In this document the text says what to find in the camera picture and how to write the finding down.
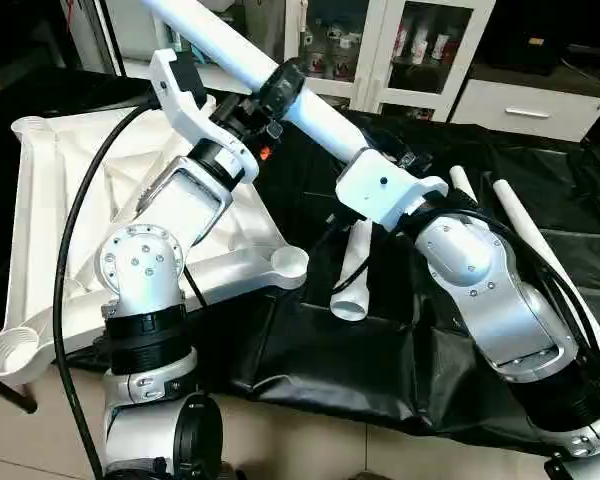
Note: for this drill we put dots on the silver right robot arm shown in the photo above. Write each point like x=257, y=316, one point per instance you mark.
x=490, y=290

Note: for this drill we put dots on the black table mat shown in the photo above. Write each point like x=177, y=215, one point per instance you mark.
x=330, y=370

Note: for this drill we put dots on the black metal workbench leg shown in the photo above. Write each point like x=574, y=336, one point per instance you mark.
x=10, y=395

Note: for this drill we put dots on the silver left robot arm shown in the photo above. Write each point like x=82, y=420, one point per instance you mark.
x=145, y=290

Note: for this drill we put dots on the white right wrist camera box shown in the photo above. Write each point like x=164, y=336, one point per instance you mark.
x=390, y=195

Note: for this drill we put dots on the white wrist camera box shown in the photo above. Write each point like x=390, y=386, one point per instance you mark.
x=195, y=120
x=390, y=195

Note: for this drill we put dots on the white plastic table leg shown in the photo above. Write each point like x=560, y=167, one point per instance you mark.
x=464, y=185
x=525, y=230
x=220, y=40
x=352, y=285

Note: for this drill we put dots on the white glass door cabinet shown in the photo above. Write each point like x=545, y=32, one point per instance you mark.
x=380, y=50

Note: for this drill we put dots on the white drawer unit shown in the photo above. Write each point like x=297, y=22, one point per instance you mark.
x=530, y=105

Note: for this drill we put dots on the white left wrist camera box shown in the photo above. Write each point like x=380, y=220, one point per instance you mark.
x=195, y=120

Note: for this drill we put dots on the white plastic table top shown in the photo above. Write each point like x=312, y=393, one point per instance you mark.
x=70, y=230

